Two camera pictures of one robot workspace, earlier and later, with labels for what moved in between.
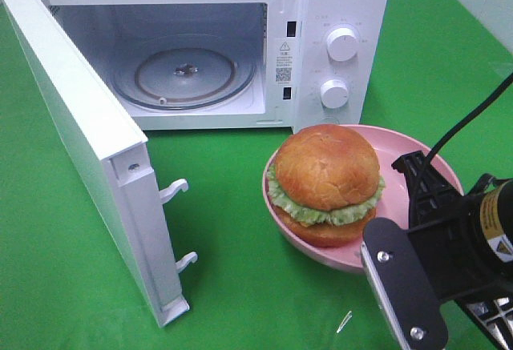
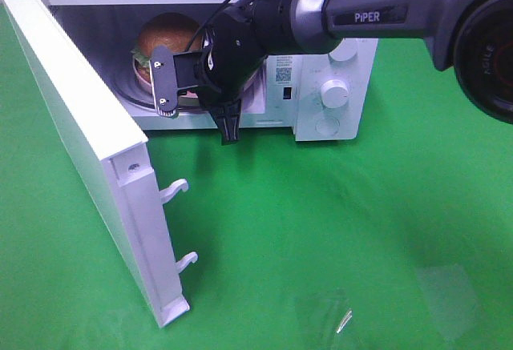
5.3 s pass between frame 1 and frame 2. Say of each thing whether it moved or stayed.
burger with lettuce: moved
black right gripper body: moved
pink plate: moved
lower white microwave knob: stayed
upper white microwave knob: stayed
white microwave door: stayed
